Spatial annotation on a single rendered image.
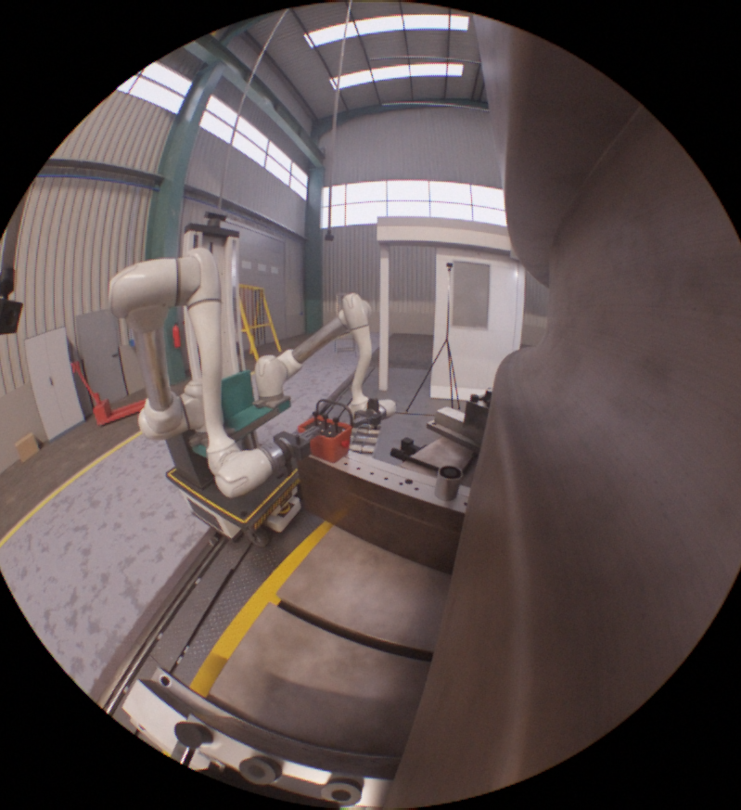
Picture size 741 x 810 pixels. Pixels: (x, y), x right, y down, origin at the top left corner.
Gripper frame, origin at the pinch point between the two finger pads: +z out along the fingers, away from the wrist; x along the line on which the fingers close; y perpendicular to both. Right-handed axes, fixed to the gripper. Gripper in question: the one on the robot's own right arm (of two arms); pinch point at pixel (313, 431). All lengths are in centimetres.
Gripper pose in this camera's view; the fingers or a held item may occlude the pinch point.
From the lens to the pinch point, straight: 87.8
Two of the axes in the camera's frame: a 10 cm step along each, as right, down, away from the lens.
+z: 5.1, -3.2, 8.0
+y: 0.0, -9.3, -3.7
